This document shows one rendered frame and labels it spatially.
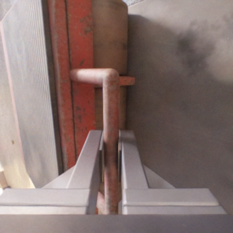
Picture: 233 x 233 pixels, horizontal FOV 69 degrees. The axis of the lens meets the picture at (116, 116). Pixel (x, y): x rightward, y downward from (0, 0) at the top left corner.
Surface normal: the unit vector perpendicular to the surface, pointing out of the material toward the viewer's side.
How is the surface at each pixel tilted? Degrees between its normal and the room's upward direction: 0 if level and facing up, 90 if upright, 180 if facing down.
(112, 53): 82
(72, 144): 90
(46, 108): 0
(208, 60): 0
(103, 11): 64
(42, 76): 0
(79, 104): 90
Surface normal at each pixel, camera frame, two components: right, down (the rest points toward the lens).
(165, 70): -0.76, 0.18
